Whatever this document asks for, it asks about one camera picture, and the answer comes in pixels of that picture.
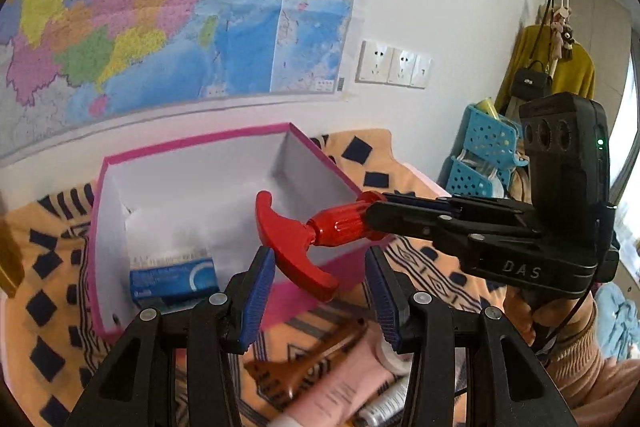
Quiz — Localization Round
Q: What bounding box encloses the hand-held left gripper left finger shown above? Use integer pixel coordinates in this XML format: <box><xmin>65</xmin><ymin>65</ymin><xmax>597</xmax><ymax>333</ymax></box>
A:
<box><xmin>65</xmin><ymin>246</ymin><xmax>278</xmax><ymax>427</ymax></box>

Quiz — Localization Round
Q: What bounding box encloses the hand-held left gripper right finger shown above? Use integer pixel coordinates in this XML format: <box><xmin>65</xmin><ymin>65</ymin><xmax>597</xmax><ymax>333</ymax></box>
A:
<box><xmin>364</xmin><ymin>246</ymin><xmax>576</xmax><ymax>427</ymax></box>

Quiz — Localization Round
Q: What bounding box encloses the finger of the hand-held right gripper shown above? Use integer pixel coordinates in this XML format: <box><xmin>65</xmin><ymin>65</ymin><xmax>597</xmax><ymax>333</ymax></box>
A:
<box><xmin>384</xmin><ymin>191</ymin><xmax>537</xmax><ymax>217</ymax></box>
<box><xmin>366</xmin><ymin>200</ymin><xmax>547</xmax><ymax>254</ymax></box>

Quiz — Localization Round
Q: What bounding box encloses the pink cardboard box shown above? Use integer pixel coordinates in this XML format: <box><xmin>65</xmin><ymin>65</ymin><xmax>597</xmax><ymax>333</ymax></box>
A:
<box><xmin>89</xmin><ymin>122</ymin><xmax>396</xmax><ymax>345</ymax></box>

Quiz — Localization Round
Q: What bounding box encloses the red T-handle screwdriver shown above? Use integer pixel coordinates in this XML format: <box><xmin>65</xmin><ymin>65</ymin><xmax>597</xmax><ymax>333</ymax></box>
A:
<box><xmin>255</xmin><ymin>190</ymin><xmax>388</xmax><ymax>303</ymax></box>

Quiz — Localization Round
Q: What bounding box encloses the pink cream tube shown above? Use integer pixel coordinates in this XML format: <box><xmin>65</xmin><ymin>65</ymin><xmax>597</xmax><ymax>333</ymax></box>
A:
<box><xmin>267</xmin><ymin>322</ymin><xmax>416</xmax><ymax>427</ymax></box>

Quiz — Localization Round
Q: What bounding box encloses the person's right forearm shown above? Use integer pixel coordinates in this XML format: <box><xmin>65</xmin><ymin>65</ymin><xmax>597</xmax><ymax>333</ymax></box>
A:
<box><xmin>545</xmin><ymin>302</ymin><xmax>640</xmax><ymax>427</ymax></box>

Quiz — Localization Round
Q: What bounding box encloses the person's right hand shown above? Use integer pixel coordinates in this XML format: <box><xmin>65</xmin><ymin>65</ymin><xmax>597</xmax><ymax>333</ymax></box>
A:
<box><xmin>502</xmin><ymin>284</ymin><xmax>597</xmax><ymax>359</ymax></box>

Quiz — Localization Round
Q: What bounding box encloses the white round container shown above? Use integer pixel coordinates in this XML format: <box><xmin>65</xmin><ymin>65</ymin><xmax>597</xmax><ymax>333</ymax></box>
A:
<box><xmin>377</xmin><ymin>339</ymin><xmax>416</xmax><ymax>375</ymax></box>

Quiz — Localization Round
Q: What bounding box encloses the brown plastic comb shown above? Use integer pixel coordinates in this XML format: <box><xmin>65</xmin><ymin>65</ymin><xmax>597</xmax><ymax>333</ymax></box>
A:
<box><xmin>244</xmin><ymin>319</ymin><xmax>373</xmax><ymax>408</ymax></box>

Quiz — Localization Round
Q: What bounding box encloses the window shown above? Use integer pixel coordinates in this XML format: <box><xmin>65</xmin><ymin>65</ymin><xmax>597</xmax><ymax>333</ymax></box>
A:
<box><xmin>612</xmin><ymin>52</ymin><xmax>640</xmax><ymax>218</ymax></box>

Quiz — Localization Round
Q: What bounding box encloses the blue medicine box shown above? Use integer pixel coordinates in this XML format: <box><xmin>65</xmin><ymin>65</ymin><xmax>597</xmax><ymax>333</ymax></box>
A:
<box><xmin>129</xmin><ymin>249</ymin><xmax>218</xmax><ymax>308</ymax></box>

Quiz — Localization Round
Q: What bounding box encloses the white and black tube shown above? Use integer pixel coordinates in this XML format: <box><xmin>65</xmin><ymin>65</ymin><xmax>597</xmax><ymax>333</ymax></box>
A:
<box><xmin>357</xmin><ymin>377</ymin><xmax>412</xmax><ymax>427</ymax></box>

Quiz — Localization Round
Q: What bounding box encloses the black handbag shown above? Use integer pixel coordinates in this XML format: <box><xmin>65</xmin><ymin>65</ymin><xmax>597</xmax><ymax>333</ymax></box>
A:
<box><xmin>511</xmin><ymin>59</ymin><xmax>553</xmax><ymax>100</ymax></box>

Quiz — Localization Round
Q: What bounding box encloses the yellow coat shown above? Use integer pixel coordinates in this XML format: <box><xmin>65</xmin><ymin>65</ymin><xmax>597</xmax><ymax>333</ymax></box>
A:
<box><xmin>495</xmin><ymin>24</ymin><xmax>596</xmax><ymax>108</ymax></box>

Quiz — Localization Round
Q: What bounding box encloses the light blue cloth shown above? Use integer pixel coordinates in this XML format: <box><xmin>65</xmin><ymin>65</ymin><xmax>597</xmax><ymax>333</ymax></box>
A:
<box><xmin>595</xmin><ymin>282</ymin><xmax>640</xmax><ymax>360</ymax></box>

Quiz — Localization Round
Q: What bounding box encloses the plush hanging charm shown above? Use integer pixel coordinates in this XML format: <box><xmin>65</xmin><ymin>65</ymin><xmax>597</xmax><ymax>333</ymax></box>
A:
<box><xmin>547</xmin><ymin>7</ymin><xmax>577</xmax><ymax>58</ymax></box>

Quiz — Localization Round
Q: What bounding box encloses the white coat rack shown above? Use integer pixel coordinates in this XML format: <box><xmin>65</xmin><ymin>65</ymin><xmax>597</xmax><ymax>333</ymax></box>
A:
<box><xmin>547</xmin><ymin>0</ymin><xmax>585</xmax><ymax>75</ymax></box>

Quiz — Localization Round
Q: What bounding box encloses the orange patterned blanket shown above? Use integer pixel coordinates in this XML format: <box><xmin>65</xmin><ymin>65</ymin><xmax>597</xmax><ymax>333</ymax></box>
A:
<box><xmin>0</xmin><ymin>129</ymin><xmax>511</xmax><ymax>427</ymax></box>

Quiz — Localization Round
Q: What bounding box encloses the wooden headboard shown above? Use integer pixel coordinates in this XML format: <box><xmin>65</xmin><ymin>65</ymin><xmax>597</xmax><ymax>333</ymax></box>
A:
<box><xmin>0</xmin><ymin>217</ymin><xmax>25</xmax><ymax>299</ymax></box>

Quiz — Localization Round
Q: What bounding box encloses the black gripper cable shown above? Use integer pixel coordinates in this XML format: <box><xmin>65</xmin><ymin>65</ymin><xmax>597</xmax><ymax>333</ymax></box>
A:
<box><xmin>542</xmin><ymin>267</ymin><xmax>601</xmax><ymax>363</ymax></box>

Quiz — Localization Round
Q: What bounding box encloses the white wall socket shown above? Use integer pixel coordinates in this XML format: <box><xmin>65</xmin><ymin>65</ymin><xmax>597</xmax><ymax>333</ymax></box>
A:
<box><xmin>411</xmin><ymin>54</ymin><xmax>432</xmax><ymax>88</ymax></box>
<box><xmin>356</xmin><ymin>40</ymin><xmax>396</xmax><ymax>84</ymax></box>
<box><xmin>387</xmin><ymin>48</ymin><xmax>418</xmax><ymax>86</ymax></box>

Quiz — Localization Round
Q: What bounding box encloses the colourful wall map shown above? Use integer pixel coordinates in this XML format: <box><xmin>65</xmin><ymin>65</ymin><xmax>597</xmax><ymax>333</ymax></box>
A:
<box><xmin>0</xmin><ymin>0</ymin><xmax>376</xmax><ymax>158</ymax></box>

